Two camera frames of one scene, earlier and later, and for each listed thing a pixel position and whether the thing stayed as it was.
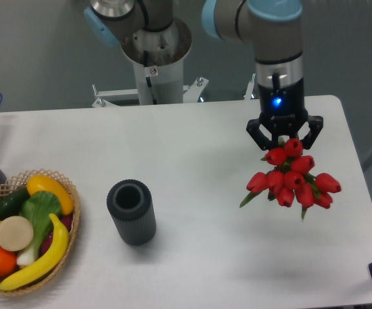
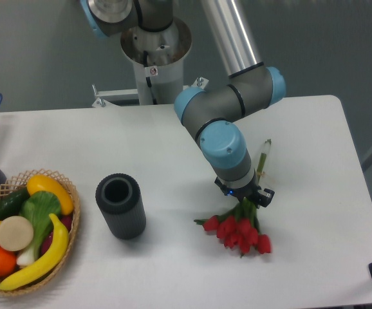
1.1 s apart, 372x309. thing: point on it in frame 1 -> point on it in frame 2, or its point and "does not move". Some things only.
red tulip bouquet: [289, 181] -> [239, 226]
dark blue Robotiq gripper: [282, 113] -> [252, 192]
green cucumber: [4, 205] does not move
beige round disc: [15, 233] does not move
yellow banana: [53, 257] does not move
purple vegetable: [66, 221] does not move
